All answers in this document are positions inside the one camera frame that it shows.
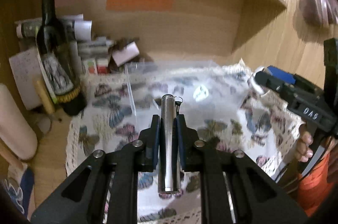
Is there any white tape roll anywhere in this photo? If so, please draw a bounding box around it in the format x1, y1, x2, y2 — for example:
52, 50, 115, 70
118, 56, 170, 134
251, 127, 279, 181
248, 67, 270, 96

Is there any white travel plug adapter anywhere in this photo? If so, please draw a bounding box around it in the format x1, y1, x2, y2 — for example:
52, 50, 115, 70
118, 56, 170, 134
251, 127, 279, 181
193, 85, 209, 102

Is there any silver metal tube flashlight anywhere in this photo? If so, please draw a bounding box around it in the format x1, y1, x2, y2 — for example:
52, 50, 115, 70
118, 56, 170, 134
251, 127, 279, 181
158, 94, 180, 194

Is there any right hand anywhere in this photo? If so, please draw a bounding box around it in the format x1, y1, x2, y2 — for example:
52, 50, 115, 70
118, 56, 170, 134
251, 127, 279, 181
294, 124, 313, 163

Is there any butterfly print lace cloth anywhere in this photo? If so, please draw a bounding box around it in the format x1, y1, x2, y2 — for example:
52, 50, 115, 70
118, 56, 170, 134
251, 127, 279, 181
64, 59, 307, 224

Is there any clear plastic storage box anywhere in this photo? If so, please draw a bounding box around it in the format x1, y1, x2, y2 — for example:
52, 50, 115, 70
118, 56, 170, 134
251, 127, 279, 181
125, 61, 252, 127

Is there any cream pillar candle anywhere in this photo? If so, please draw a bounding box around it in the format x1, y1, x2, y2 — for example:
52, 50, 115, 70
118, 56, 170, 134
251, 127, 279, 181
0, 84, 38, 160

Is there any yellow wooden stick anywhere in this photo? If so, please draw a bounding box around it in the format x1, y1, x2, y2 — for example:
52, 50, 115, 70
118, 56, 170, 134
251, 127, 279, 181
33, 78, 55, 115

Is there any white handwritten note paper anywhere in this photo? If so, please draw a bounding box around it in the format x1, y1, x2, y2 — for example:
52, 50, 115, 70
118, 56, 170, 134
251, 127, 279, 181
9, 47, 42, 110

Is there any stack of small boxes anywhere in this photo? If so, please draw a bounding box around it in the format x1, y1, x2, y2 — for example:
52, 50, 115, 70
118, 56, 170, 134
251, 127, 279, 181
77, 36, 116, 74

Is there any pink folded card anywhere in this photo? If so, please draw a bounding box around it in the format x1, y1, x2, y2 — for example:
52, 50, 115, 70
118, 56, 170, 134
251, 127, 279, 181
112, 41, 140, 67

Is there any dark wine bottle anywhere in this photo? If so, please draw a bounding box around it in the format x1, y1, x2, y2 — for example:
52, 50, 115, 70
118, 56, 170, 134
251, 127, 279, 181
36, 0, 86, 116

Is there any orange sticky note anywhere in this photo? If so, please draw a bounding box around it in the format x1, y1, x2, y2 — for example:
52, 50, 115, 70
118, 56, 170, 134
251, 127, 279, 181
106, 0, 174, 12

